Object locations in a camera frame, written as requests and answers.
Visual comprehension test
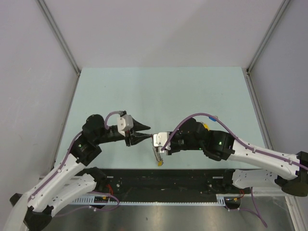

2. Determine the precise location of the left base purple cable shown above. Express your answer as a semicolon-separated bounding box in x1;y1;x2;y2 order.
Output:
55;187;120;217

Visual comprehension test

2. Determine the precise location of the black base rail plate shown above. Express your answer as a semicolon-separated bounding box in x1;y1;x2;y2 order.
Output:
69;167;251;203

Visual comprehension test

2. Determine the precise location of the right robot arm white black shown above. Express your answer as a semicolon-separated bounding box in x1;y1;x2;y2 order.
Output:
162;118;308;197

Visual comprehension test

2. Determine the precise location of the yellow key tag with key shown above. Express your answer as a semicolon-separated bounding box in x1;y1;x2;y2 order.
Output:
202;122;210;131

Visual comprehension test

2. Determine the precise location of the keyring with chain and tags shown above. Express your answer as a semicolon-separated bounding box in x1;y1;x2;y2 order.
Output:
152;134;163;167

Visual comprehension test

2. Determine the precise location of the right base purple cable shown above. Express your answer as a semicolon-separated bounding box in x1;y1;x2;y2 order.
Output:
226;187;268;228

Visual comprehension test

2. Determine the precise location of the white slotted cable duct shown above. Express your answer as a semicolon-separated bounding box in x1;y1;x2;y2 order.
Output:
70;194;240;206

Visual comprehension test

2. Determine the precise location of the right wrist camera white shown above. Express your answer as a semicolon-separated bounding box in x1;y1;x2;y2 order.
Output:
152;132;171;155

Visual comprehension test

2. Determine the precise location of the aluminium frame post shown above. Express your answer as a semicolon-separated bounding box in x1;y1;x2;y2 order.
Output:
35;0;81;77
245;0;293;73

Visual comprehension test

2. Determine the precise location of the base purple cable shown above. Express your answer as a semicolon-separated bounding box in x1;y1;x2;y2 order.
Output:
55;187;120;217
226;187;268;228

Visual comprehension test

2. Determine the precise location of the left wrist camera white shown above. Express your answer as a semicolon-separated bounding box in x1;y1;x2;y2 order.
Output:
117;111;133;136

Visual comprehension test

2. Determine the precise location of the left aluminium frame post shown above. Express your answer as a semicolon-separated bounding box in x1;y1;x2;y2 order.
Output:
35;0;81;77

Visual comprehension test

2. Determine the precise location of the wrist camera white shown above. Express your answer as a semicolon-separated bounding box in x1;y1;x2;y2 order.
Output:
117;111;133;136
152;132;171;155

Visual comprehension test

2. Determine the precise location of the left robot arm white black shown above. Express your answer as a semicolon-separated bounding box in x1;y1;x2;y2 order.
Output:
4;111;151;231

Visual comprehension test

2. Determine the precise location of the right aluminium frame post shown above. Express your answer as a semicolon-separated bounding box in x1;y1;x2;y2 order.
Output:
245;0;293;73

